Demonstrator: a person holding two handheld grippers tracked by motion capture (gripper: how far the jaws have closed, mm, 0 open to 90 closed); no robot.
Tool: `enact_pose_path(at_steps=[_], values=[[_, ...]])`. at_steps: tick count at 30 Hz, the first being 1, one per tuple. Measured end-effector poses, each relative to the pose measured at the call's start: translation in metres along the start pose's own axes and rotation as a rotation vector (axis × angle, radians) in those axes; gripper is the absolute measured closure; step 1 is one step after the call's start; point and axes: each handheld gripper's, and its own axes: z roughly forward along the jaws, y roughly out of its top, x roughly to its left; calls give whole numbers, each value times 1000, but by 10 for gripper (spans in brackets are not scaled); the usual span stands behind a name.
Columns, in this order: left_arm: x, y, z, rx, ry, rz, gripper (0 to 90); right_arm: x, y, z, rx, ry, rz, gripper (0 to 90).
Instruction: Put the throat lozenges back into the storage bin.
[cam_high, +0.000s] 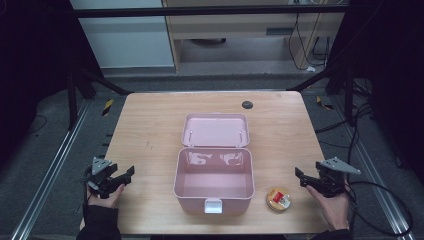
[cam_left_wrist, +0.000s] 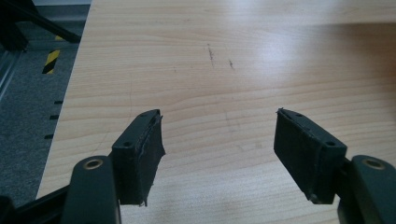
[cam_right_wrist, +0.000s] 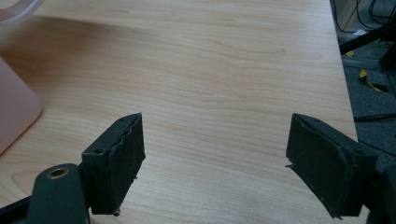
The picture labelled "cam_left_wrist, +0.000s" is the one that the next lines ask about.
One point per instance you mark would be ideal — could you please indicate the black metal stand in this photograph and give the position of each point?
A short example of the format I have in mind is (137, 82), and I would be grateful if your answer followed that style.
(21, 21)

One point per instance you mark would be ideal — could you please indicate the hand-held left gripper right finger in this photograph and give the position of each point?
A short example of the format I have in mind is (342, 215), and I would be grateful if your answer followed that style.
(306, 155)

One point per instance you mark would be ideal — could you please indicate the yellow black striped tape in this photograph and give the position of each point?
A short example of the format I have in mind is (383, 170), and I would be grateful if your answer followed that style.
(51, 61)

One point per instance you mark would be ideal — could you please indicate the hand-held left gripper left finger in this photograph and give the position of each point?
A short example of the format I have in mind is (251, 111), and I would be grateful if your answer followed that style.
(134, 161)

